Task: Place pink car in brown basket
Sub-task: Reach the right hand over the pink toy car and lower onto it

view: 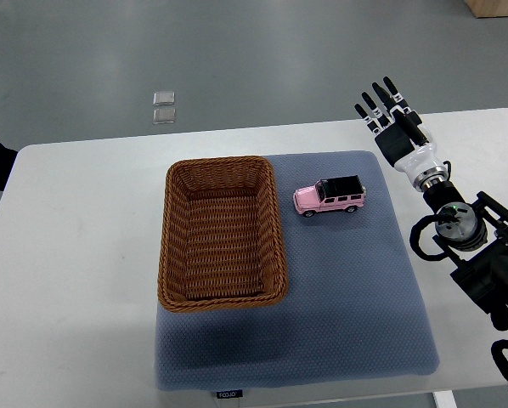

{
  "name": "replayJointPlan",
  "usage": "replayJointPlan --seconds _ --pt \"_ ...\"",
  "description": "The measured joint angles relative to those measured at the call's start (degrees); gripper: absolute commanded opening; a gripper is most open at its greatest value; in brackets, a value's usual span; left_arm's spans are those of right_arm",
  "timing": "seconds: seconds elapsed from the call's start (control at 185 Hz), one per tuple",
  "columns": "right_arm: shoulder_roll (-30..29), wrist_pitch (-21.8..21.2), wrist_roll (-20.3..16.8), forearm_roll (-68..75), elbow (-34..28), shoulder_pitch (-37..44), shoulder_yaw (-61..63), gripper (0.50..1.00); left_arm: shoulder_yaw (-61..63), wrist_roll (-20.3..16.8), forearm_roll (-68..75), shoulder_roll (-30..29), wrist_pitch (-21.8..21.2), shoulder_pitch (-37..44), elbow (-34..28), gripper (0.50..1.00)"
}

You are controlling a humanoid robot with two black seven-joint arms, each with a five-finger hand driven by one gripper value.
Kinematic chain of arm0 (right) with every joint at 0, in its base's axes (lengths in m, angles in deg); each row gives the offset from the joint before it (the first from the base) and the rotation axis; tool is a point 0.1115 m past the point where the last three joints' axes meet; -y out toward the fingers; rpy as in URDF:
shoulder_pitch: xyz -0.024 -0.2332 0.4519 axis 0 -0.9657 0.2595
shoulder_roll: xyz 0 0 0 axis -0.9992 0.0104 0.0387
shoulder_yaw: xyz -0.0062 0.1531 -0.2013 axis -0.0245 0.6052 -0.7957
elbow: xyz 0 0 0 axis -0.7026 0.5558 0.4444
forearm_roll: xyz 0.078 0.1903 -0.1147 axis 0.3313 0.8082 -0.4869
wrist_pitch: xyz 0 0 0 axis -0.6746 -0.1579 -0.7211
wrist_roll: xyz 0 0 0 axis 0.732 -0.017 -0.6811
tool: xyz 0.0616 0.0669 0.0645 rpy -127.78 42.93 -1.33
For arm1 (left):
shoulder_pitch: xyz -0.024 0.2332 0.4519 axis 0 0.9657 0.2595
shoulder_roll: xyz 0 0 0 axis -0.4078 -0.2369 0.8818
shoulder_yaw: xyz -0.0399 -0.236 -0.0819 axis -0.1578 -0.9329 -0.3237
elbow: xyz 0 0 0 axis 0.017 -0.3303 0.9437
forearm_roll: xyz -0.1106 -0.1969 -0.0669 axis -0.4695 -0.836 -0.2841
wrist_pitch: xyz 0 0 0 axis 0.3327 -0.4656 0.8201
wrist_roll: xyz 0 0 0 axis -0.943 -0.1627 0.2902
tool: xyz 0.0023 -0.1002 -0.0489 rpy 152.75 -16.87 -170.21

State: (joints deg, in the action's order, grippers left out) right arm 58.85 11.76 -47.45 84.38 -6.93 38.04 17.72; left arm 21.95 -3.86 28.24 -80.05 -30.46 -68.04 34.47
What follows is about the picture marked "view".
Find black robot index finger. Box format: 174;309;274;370
383;76;406;112

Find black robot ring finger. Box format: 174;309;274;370
361;92;388;129

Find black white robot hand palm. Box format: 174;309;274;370
375;110;443;186

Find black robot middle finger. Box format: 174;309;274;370
372;82;395;117

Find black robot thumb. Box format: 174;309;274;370
399;114;426;146

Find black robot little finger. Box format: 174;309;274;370
354;104;381;135

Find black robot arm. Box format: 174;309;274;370
355;77;508;332

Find pink toy car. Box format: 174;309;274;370
292;175;366;218

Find brown wicker basket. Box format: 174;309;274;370
157;156;288;313

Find wooden box corner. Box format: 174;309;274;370
465;0;508;18

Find blue gray cushion mat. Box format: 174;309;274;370
155;151;439;392

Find lower floor metal plate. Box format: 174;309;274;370
153;107;176;124

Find floor metal plate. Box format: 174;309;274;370
153;91;175;106
153;107;176;124

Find upper floor metal plate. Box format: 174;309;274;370
153;91;175;106

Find white table leg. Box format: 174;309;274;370
432;390;457;408

